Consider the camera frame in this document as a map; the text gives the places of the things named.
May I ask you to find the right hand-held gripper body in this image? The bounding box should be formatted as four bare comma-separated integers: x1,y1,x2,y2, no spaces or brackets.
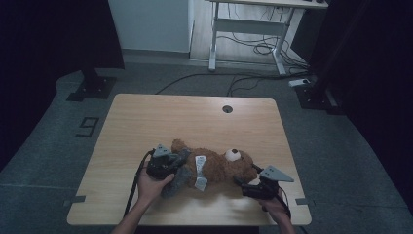
243,164,295,201

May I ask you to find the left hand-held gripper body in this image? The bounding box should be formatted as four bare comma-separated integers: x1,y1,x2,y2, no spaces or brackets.
145,143,179,181

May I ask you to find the grey fluffy cloth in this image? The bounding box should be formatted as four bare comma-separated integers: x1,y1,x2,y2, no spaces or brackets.
161,147,195,199

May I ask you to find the brown teddy bear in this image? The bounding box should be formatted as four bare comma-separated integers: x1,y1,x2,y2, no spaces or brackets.
170,138,259,193

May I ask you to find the person's right hand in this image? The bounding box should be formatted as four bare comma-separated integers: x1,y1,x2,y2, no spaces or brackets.
258,188,292,226

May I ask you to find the person's left hand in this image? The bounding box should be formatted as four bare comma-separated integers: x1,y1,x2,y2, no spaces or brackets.
137,161,176,207

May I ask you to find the grey tape strip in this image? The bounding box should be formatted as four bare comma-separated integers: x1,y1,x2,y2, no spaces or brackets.
294,197,316,207
62,194,88,209

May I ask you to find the black stand base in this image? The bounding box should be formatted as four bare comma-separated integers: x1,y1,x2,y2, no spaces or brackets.
294,77,345,116
65,67,118,102

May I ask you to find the white power strip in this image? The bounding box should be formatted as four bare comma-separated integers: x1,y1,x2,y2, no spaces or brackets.
288,78,312,88

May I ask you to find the dark curtain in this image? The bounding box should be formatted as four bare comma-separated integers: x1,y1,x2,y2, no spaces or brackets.
0,0,126,172
307,0,413,213

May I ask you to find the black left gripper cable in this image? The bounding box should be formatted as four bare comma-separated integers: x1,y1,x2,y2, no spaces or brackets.
123,147,157,218

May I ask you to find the long black floor cable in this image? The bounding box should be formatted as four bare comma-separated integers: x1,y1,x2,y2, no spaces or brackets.
155,72,295,96

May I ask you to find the short black floor cable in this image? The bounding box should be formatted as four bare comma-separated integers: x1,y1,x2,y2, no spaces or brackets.
227,75,266,98

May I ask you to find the tangle of black cables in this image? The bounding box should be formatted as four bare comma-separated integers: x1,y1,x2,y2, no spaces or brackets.
216,31,310,75

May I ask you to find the white metal frame desk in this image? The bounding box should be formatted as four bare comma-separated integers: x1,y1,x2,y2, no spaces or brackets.
206,0,329,77

